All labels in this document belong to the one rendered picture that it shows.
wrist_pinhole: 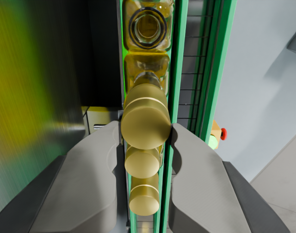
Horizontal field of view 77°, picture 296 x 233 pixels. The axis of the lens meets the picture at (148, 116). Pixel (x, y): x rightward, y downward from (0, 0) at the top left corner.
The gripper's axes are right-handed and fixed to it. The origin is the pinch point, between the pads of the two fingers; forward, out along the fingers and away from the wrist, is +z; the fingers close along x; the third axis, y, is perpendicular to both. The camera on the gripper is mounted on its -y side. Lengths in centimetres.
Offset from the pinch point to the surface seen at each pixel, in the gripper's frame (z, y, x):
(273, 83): 43, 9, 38
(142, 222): 30, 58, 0
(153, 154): 2.3, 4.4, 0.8
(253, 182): 118, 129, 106
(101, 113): 30.3, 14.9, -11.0
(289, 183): 118, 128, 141
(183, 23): 21.9, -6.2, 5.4
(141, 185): 3.6, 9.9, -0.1
